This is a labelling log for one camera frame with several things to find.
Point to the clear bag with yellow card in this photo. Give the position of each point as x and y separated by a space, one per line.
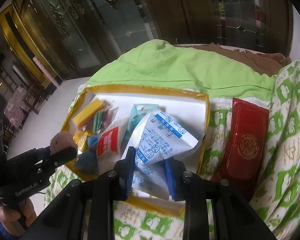
88 112

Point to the white desiccant packet blue print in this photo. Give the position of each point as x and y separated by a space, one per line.
160 142

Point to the wooden chair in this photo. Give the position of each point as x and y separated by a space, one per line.
34 100

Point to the plain green sheet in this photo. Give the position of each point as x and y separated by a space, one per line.
177 65

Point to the wooden glass door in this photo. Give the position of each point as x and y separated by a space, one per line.
89 30

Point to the white red tissue pack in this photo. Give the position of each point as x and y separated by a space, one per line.
107 141

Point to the person's left hand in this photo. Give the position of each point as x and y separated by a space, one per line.
7 215

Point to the white foam box gold tape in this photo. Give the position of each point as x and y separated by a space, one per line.
165 100

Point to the teal cartoon tissue packet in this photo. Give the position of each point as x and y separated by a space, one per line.
137 116

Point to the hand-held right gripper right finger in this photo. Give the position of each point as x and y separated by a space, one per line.
170 180

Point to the brown plush ball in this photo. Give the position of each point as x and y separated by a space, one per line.
61 141

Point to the brown blanket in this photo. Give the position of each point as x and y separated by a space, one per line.
240 53

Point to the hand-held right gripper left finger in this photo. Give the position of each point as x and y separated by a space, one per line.
130 170

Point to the green printed blanket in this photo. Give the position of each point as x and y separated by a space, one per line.
290 130

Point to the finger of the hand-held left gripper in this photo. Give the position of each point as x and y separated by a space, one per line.
63 156
44 152

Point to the gold door frame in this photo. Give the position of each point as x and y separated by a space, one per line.
19 40

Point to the yellow cracker packet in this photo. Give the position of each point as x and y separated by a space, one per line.
79 140

